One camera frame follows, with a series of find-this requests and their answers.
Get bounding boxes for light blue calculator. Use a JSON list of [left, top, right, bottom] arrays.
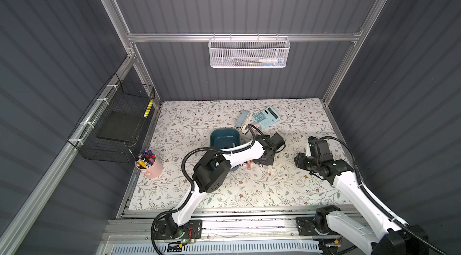
[[252, 106, 280, 130]]

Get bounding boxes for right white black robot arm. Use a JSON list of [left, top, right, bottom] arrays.
[[294, 136, 429, 255]]

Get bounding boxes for teal plastic storage box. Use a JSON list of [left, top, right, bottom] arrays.
[[209, 128, 241, 172]]

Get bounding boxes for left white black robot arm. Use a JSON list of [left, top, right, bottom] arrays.
[[166, 133, 285, 238]]

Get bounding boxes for black wire mesh basket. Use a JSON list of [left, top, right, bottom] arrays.
[[68, 75, 156, 163]]

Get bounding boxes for pink pen holder cup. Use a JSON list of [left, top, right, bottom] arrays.
[[135, 149, 163, 179]]

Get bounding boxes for pens in white basket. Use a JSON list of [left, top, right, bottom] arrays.
[[230, 58, 285, 67]]

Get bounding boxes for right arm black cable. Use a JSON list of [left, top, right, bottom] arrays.
[[318, 135, 451, 255]]

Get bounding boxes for white wire mesh basket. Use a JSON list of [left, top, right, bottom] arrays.
[[208, 35, 291, 68]]

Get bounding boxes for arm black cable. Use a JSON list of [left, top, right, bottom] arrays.
[[150, 123, 285, 255], [318, 135, 451, 255]]

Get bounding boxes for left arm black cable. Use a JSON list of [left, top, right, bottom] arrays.
[[150, 123, 285, 255]]

